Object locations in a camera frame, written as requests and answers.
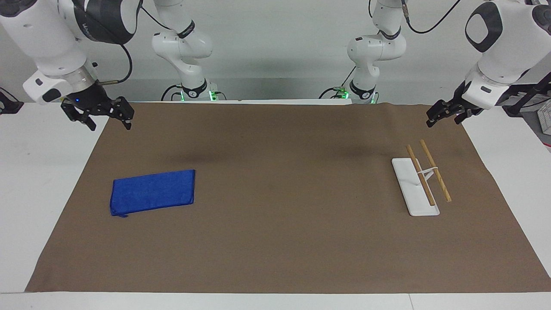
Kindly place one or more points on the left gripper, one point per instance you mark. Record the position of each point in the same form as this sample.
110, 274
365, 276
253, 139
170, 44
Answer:
460, 105

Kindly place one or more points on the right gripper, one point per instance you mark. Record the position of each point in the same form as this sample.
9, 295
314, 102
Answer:
88, 99

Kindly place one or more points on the blue folded towel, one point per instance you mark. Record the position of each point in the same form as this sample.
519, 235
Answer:
153, 192

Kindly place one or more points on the white rack with wooden rods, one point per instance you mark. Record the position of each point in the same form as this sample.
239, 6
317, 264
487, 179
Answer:
415, 187

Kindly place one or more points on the black stand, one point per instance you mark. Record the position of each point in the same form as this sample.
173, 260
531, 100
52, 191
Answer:
8, 105
523, 99

